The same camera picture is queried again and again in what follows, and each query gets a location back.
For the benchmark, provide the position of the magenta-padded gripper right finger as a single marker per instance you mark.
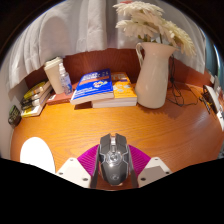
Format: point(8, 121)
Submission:
point(153, 170)

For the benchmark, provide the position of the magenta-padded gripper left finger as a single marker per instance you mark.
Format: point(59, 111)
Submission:
point(73, 171)

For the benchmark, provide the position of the dark grey computer mouse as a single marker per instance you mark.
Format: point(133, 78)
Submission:
point(114, 163)

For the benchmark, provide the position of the white yellow black mouse pad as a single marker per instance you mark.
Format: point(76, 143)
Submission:
point(36, 155)

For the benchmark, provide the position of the yellow and white book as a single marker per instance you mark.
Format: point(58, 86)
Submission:
point(33, 110)

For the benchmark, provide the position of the red-brown book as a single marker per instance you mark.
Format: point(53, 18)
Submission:
point(58, 98)

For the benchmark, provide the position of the dark green mug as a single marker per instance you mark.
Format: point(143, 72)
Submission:
point(14, 115)

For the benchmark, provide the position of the orange book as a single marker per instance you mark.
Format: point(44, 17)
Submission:
point(124, 91)

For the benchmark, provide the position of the clear spray bottle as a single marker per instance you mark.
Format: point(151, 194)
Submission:
point(66, 83)

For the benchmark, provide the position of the white ceramic jug vase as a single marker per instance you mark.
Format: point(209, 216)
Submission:
point(155, 80)

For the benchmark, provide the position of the yellow and black book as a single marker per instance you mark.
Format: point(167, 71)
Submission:
point(35, 89)

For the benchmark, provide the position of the white flat device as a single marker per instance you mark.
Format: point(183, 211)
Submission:
point(212, 96)

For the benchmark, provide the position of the beige tumbler cup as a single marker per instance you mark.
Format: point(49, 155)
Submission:
point(53, 76)

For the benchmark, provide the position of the window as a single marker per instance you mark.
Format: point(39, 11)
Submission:
point(210, 53)

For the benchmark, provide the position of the white curtain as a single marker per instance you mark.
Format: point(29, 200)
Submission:
point(66, 30)

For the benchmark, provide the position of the white flower bouquet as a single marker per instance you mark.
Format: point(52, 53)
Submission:
point(146, 20)

